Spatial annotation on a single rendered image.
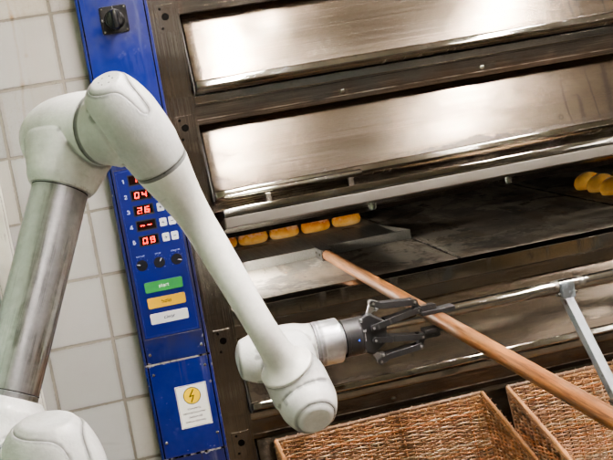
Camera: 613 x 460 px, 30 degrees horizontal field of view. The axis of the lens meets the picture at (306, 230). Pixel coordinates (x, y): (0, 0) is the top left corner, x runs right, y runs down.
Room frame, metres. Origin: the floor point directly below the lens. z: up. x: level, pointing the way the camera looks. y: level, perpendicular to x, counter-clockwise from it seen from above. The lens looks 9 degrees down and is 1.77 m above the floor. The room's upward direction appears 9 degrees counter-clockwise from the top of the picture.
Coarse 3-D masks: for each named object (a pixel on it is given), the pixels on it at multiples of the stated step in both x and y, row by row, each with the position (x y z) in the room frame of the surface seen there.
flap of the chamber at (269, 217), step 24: (504, 168) 2.69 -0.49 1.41; (528, 168) 2.70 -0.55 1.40; (552, 168) 2.79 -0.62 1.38; (384, 192) 2.63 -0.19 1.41; (408, 192) 2.64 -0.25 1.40; (432, 192) 2.76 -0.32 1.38; (240, 216) 2.57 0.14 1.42; (264, 216) 2.58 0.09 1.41; (288, 216) 2.58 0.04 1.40; (312, 216) 2.77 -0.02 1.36
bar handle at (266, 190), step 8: (320, 176) 2.66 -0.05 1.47; (328, 176) 2.66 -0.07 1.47; (336, 176) 2.66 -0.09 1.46; (344, 176) 2.66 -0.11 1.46; (352, 176) 2.67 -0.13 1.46; (280, 184) 2.64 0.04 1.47; (288, 184) 2.64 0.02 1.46; (296, 184) 2.64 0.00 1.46; (304, 184) 2.65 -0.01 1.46; (352, 184) 2.66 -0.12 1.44; (240, 192) 2.62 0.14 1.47; (248, 192) 2.62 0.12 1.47; (256, 192) 2.62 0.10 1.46; (264, 192) 2.63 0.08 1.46; (272, 192) 2.64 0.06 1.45
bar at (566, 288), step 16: (608, 272) 2.49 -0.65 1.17; (528, 288) 2.46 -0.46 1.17; (544, 288) 2.46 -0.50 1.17; (560, 288) 2.46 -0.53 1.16; (576, 288) 2.47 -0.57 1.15; (464, 304) 2.42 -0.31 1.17; (480, 304) 2.43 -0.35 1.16; (496, 304) 2.44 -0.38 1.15; (576, 304) 2.45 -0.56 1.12; (400, 320) 2.39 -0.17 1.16; (416, 320) 2.40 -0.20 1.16; (576, 320) 2.42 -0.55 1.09; (592, 336) 2.38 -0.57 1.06; (592, 352) 2.36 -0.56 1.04; (608, 368) 2.33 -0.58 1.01; (608, 384) 2.30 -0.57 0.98; (608, 400) 2.28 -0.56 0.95
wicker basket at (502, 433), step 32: (384, 416) 2.72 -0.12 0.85; (416, 416) 2.73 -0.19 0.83; (448, 416) 2.75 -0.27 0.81; (480, 416) 2.76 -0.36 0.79; (288, 448) 2.67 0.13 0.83; (320, 448) 2.68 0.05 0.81; (352, 448) 2.69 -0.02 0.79; (384, 448) 2.70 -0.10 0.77; (416, 448) 2.72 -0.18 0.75; (448, 448) 2.73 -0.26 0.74; (480, 448) 2.74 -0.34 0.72; (512, 448) 2.61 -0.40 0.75
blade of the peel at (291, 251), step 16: (304, 240) 3.52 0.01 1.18; (320, 240) 3.47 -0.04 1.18; (336, 240) 3.43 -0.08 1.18; (352, 240) 3.24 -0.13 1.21; (368, 240) 3.25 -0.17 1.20; (384, 240) 3.26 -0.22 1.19; (240, 256) 3.42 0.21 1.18; (256, 256) 3.37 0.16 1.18; (272, 256) 3.19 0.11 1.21; (288, 256) 3.20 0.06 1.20; (304, 256) 3.21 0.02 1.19
